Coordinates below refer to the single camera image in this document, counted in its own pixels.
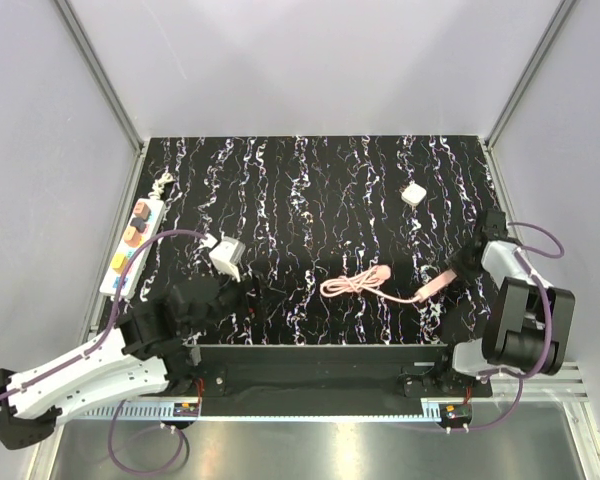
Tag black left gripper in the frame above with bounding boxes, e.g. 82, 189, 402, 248
184, 265, 286, 338

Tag white square plug adapter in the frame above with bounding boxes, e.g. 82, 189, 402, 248
401, 183, 427, 207

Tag pink power strip cable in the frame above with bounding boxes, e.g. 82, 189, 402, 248
319, 264, 419, 304

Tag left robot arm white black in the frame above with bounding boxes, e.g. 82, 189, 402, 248
0, 273, 264, 450

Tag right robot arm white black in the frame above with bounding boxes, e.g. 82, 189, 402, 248
433, 240, 576, 397

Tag pink plug on strip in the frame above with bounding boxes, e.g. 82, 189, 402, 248
133, 201, 150, 218

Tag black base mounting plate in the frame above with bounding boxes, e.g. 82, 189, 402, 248
162, 345, 492, 418

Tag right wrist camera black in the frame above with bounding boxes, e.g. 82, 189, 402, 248
475, 209, 509, 246

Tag white coiled power strip cable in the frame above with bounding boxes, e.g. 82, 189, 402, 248
150, 171, 177, 199

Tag right aluminium frame post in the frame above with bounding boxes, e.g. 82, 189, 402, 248
483, 0, 581, 151

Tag aluminium frame post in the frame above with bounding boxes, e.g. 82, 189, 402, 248
54, 0, 149, 156
483, 0, 581, 151

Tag left aluminium frame post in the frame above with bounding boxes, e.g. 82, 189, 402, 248
54, 0, 149, 156

